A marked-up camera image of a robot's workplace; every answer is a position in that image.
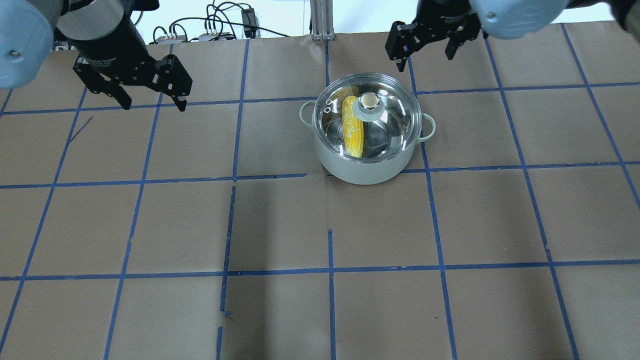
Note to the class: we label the pale green steel pot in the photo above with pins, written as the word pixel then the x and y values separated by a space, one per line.
pixel 358 173

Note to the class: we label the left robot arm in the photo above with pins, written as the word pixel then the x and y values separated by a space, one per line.
pixel 28 29

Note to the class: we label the glass pot lid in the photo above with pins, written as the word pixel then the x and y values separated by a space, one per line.
pixel 391 114

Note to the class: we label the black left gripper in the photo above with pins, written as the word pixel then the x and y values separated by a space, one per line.
pixel 107 42

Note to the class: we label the yellow corn cob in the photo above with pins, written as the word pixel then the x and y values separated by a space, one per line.
pixel 352 128

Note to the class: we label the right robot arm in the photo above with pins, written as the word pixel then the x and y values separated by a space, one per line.
pixel 513 19

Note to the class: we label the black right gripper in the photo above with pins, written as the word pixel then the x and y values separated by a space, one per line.
pixel 446 16

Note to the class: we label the aluminium frame post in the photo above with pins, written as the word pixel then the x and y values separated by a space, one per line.
pixel 321 19

